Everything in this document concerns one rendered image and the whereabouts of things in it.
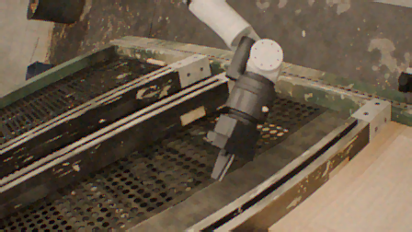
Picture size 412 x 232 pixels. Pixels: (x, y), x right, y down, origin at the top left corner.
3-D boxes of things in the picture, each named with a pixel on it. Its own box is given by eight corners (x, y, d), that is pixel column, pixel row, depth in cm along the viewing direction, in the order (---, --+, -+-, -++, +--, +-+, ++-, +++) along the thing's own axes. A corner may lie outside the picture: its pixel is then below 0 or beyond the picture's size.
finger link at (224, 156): (211, 177, 93) (223, 149, 94) (221, 181, 91) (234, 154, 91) (205, 175, 92) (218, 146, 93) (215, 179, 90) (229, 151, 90)
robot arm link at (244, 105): (233, 154, 100) (255, 103, 101) (264, 167, 93) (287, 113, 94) (192, 135, 92) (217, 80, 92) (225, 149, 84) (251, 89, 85)
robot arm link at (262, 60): (271, 109, 97) (290, 62, 98) (272, 100, 86) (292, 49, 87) (223, 87, 99) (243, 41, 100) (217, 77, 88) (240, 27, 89)
